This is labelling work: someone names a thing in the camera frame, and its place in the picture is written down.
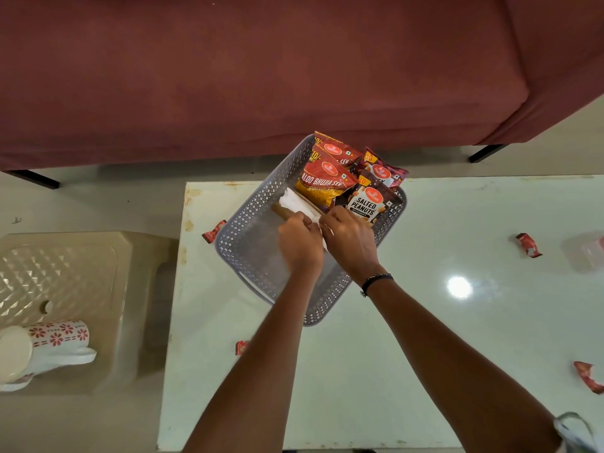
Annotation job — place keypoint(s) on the clear container with pink lid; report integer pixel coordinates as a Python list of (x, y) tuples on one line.
[(590, 252)]

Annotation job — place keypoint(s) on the person's right hand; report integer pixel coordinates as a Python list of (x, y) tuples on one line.
[(351, 240)]

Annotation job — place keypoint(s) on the white floral mug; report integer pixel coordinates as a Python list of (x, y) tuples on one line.
[(14, 385), (47, 344)]

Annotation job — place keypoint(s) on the person's left hand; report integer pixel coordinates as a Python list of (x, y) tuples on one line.
[(299, 242)]

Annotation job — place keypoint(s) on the person's left forearm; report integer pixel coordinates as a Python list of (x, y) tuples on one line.
[(255, 372)]

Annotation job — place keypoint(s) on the black sofa leg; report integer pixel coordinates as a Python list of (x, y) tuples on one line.
[(33, 179), (486, 153)]

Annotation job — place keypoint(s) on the person's right forearm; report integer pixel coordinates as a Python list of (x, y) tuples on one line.
[(457, 372)]

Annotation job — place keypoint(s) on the yellow red snack packet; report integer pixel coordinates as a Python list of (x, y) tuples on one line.
[(337, 148), (325, 179)]

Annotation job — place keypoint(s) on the red fabric sofa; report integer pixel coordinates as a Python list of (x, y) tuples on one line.
[(283, 75)]

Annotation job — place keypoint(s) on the dark peanuts snack packet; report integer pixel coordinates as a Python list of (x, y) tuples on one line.
[(370, 202)]

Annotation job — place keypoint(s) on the grey plastic tray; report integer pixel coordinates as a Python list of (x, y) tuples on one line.
[(255, 240)]

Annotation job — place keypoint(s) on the wooden napkin holder with napkins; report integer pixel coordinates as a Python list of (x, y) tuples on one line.
[(285, 212)]

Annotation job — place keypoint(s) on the red candy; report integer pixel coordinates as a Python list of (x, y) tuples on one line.
[(214, 231), (240, 348), (587, 375), (528, 245)]

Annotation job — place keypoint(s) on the beige plastic stool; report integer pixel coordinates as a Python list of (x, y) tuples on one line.
[(94, 278)]

